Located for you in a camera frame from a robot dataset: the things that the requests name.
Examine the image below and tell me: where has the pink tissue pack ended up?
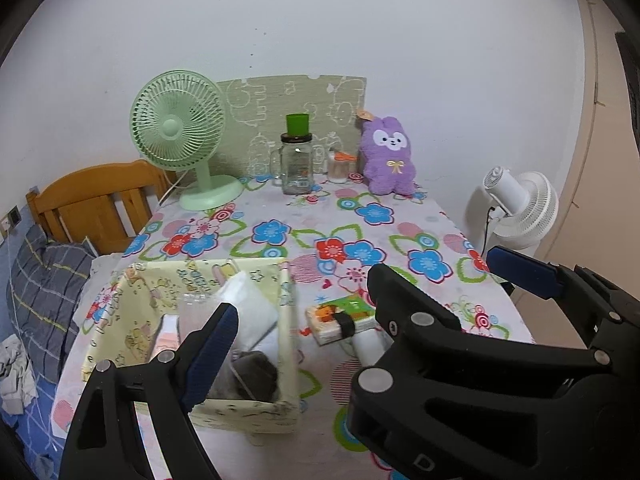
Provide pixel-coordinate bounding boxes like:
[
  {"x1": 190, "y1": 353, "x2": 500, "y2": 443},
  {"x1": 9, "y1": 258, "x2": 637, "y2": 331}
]
[{"x1": 150, "y1": 314, "x2": 180, "y2": 360}]

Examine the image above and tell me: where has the white cloth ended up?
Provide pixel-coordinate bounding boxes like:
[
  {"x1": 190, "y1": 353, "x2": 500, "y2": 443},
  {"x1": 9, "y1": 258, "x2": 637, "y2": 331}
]
[
  {"x1": 0, "y1": 334, "x2": 38, "y2": 415},
  {"x1": 205, "y1": 271, "x2": 278, "y2": 351}
]

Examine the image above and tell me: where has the green tissue pack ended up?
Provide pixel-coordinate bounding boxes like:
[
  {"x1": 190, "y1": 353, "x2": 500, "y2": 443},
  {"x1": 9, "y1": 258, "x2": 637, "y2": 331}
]
[{"x1": 305, "y1": 295, "x2": 376, "y2": 346}]

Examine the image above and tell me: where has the white floor fan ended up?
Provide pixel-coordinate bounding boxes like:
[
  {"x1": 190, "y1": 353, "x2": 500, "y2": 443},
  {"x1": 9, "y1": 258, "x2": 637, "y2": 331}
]
[{"x1": 483, "y1": 166, "x2": 559, "y2": 252}]

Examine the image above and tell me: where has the beige door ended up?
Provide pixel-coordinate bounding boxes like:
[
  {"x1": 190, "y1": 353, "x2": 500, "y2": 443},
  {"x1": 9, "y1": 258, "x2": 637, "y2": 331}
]
[{"x1": 508, "y1": 0, "x2": 640, "y2": 346}]

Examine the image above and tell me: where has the yellow cartoon storage box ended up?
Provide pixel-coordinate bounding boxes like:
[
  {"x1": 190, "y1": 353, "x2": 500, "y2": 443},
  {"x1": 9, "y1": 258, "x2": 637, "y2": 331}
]
[{"x1": 81, "y1": 258, "x2": 299, "y2": 434}]

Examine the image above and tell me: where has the floral tablecloth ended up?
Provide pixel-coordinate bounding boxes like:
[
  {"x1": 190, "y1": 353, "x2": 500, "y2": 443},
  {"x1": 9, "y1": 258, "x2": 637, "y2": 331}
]
[{"x1": 51, "y1": 178, "x2": 532, "y2": 479}]

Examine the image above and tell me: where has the purple plush bunny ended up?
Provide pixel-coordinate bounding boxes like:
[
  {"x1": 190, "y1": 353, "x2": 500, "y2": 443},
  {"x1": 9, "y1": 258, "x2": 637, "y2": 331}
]
[{"x1": 358, "y1": 112, "x2": 416, "y2": 196}]

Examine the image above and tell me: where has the toothpick jar orange lid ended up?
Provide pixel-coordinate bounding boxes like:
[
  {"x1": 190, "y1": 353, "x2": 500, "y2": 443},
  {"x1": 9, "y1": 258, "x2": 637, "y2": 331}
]
[{"x1": 326, "y1": 151, "x2": 357, "y2": 183}]

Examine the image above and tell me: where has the glass mason jar mug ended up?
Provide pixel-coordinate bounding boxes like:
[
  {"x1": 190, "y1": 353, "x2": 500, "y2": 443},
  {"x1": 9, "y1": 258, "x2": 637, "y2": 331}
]
[{"x1": 270, "y1": 133, "x2": 314, "y2": 195}]

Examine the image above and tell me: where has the wooden bed headboard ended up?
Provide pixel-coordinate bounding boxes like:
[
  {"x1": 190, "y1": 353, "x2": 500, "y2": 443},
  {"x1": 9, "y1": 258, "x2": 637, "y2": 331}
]
[{"x1": 26, "y1": 159, "x2": 176, "y2": 255}]

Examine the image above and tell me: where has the grey plaid pillow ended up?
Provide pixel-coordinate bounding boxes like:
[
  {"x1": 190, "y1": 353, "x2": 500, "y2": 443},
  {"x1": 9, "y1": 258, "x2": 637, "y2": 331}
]
[{"x1": 6, "y1": 224, "x2": 94, "y2": 384}]

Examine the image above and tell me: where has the white crumpled cloth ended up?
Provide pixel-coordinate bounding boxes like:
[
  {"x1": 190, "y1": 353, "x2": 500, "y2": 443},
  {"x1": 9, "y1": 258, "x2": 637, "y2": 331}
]
[{"x1": 0, "y1": 334, "x2": 38, "y2": 415}]

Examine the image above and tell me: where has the green cup on jar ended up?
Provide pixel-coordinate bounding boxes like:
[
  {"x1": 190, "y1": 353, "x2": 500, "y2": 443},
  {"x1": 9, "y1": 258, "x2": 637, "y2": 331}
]
[{"x1": 285, "y1": 113, "x2": 309, "y2": 138}]

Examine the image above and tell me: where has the green desk fan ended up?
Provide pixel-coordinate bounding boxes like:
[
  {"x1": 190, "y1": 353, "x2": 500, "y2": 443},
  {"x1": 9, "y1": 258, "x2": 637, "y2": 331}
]
[{"x1": 129, "y1": 70, "x2": 243, "y2": 211}]

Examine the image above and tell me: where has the green patterned board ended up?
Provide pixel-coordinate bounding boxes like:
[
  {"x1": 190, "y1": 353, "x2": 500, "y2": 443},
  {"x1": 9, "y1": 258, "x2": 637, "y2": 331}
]
[{"x1": 209, "y1": 75, "x2": 367, "y2": 177}]

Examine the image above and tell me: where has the wall power socket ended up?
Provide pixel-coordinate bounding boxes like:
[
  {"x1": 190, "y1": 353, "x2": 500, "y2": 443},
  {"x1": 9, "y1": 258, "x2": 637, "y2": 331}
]
[{"x1": 1, "y1": 206, "x2": 22, "y2": 233}]

